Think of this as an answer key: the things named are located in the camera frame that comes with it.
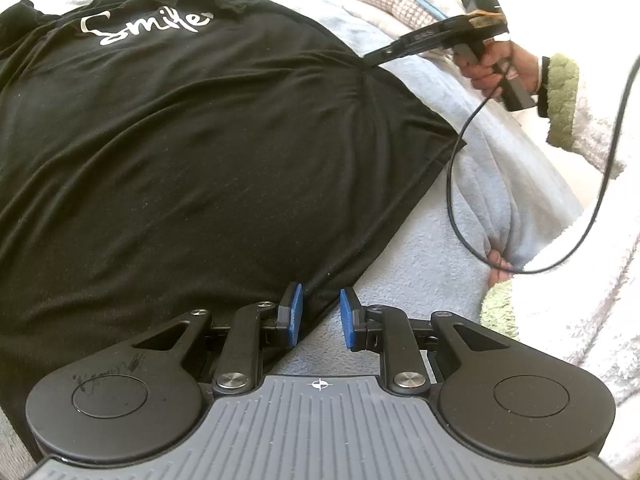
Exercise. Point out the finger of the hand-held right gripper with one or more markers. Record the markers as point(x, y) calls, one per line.
point(405, 45)

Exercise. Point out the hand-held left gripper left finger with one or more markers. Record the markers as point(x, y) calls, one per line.
point(296, 315)

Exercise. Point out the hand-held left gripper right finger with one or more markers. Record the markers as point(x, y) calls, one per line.
point(348, 320)

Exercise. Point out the black t-shirt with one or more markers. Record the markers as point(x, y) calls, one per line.
point(200, 160)

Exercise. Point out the person's right forearm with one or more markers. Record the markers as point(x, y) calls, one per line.
point(585, 115)

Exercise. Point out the person's right hand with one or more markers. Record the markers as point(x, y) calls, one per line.
point(525, 65)

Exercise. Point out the grey-blue blanket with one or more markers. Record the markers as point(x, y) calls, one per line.
point(425, 270)

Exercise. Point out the white fluffy robe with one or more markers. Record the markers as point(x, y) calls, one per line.
point(575, 310)

